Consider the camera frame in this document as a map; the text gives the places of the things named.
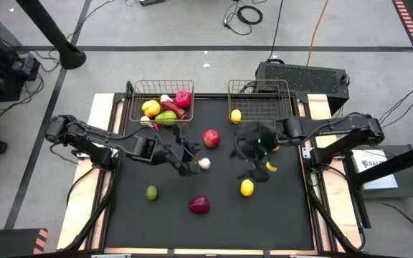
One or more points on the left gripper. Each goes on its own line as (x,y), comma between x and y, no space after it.
(169,154)

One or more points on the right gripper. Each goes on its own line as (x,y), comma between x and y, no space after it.
(258,143)

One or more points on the white garlic bulb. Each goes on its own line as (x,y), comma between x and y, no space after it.
(145,121)
(204,163)
(165,98)

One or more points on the dark red apple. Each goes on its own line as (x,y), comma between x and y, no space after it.
(199,205)

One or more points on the green lime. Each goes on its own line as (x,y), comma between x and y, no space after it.
(151,192)

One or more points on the slim red chili pepper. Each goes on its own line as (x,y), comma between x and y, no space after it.
(156,127)

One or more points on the green pepper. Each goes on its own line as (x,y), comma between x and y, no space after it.
(166,118)

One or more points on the long red chili pepper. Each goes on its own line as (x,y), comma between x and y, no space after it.
(172,108)

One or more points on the red bell pepper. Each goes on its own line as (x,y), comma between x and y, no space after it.
(183,99)

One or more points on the yellow bell pepper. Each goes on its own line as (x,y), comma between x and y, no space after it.
(151,108)

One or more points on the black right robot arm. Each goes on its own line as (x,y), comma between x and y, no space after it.
(335,129)

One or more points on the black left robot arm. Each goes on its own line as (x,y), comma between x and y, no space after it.
(95,139)

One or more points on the black table mat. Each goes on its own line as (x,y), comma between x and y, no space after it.
(192,222)

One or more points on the black computer tower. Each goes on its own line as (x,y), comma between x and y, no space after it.
(299,77)

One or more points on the white printed booklet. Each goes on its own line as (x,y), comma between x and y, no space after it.
(375,172)

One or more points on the black diagonal beam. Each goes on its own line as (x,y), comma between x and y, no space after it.
(400,161)

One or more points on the dark side stand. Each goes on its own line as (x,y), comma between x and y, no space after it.
(412,186)

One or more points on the black pole with round base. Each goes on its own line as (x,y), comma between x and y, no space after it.
(66,53)

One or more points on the black power strip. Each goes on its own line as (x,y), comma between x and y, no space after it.
(152,2)

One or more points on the black diagonal frame strut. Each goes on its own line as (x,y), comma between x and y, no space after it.
(92,215)
(330,215)

